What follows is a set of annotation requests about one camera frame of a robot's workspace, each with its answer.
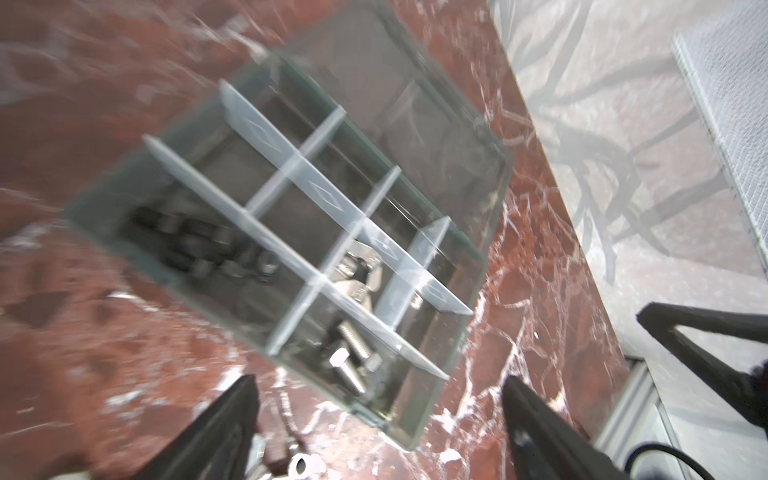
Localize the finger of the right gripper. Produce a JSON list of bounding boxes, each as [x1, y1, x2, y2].
[[636, 302, 767, 430]]

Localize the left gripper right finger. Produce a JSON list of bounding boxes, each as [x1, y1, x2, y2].
[[502, 375, 628, 480]]

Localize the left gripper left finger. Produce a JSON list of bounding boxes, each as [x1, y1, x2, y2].
[[132, 375, 260, 479]]

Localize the grey plastic organizer box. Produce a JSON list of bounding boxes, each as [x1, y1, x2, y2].
[[67, 1, 513, 451]]

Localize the pile of screws and nuts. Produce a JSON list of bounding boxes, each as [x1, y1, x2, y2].
[[244, 391, 337, 479]]

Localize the black screws in box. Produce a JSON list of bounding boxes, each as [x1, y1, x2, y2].
[[131, 206, 282, 283]]

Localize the wing nuts in box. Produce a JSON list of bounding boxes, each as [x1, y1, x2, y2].
[[330, 241, 383, 311]]

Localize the silver hex bolt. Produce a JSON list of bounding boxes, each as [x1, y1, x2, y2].
[[328, 346, 367, 396], [337, 321, 382, 373]]

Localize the white wire mesh basket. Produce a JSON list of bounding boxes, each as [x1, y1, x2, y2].
[[673, 1, 767, 265]]

